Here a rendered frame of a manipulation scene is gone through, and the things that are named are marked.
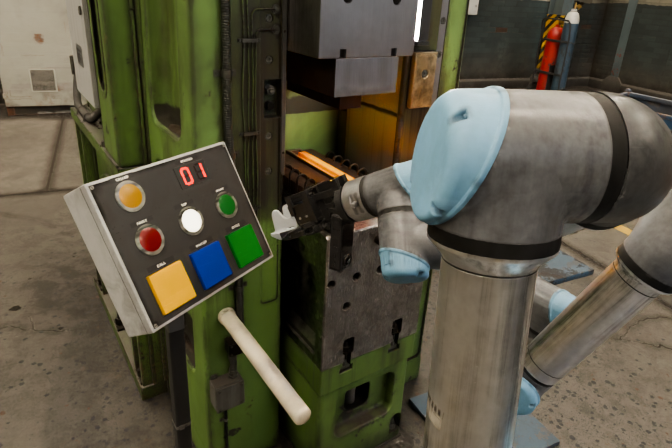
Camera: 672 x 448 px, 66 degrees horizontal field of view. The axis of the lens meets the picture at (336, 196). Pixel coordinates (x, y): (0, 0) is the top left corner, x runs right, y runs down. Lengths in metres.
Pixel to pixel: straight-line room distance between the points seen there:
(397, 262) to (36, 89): 6.03
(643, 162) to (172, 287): 0.78
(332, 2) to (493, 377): 0.96
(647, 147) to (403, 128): 1.25
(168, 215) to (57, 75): 5.60
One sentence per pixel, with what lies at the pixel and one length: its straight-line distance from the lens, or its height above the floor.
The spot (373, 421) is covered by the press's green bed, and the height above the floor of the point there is 0.15.
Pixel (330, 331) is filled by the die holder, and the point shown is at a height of 0.61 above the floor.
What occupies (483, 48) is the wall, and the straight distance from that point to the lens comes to 9.16.
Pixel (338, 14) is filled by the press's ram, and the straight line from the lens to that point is 1.28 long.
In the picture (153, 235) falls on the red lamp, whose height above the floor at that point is 1.09.
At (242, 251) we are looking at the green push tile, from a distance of 1.10.
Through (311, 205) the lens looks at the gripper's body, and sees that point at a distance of 0.93.
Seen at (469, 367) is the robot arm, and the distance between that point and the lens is 0.50.
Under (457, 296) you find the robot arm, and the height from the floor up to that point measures 1.28.
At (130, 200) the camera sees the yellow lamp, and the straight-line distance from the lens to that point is 0.98.
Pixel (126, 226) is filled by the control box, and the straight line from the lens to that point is 0.97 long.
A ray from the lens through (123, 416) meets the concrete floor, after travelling 2.24.
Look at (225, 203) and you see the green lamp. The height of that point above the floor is 1.09.
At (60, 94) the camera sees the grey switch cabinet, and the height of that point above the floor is 0.23.
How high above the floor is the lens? 1.53
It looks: 22 degrees down
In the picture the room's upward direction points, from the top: 3 degrees clockwise
